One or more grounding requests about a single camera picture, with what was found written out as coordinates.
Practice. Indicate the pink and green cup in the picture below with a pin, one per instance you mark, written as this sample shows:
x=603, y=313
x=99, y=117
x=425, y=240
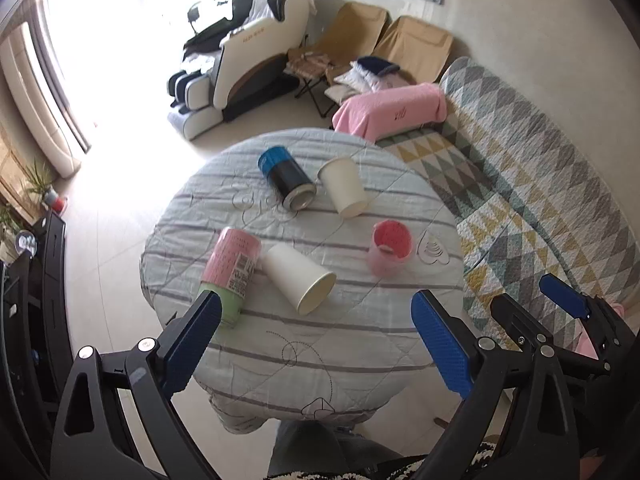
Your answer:
x=231, y=266

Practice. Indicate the folded beige cloth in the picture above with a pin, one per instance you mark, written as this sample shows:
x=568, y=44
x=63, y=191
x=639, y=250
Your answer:
x=309, y=65

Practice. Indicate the white paper cup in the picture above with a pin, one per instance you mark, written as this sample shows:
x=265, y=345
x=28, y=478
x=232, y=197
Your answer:
x=300, y=280
x=342, y=186

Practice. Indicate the patterned quilt sofa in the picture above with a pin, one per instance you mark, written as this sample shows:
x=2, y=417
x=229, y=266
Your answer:
x=530, y=170

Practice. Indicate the pink perforated plastic cup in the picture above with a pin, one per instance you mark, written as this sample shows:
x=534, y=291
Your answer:
x=390, y=250

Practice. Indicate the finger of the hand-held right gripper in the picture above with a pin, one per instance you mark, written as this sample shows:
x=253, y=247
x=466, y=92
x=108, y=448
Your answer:
x=565, y=294
x=520, y=322

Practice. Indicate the tan folding chair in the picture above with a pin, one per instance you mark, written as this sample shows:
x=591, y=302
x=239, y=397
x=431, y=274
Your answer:
x=352, y=27
x=415, y=40

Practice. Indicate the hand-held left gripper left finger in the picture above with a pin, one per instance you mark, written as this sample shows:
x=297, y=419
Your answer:
x=196, y=341

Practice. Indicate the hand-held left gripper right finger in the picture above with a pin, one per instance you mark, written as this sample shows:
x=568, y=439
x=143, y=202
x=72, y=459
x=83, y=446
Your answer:
x=440, y=345

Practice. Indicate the black cup with blue band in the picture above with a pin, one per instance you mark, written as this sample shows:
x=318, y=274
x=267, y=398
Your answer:
x=287, y=177

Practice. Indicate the black media cabinet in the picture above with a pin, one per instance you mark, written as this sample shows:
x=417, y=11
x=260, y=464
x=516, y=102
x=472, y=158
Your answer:
x=47, y=300

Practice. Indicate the round table with striped cloth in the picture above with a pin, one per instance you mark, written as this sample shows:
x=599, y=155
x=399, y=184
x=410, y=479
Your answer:
x=320, y=350

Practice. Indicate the white long cabinet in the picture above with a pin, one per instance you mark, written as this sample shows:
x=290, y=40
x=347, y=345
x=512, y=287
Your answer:
x=37, y=105

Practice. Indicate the dark blue folded clothing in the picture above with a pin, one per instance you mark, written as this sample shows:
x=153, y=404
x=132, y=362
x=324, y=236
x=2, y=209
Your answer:
x=377, y=64

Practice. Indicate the pink blanket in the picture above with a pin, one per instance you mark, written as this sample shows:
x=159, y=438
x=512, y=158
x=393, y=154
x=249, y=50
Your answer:
x=385, y=107

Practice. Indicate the white pillow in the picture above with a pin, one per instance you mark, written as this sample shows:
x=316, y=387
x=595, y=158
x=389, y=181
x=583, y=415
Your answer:
x=360, y=82

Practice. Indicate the potted plant with red pot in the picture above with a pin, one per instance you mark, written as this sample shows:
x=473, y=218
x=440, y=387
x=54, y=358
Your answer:
x=47, y=191

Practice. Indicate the white massage chair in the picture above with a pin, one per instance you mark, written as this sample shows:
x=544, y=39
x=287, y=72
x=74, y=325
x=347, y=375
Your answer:
x=250, y=60

